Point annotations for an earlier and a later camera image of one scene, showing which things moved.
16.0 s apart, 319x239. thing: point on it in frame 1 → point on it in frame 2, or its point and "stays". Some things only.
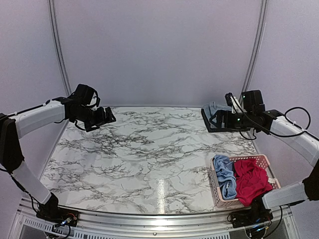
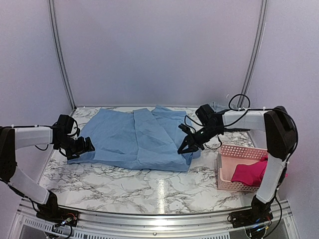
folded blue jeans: (210, 108) stays
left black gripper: (101, 119) → (81, 148)
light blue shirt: (224, 167) → (137, 138)
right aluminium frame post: (262, 18) stays
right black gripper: (227, 113) → (188, 140)
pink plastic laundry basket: (262, 161) → (231, 155)
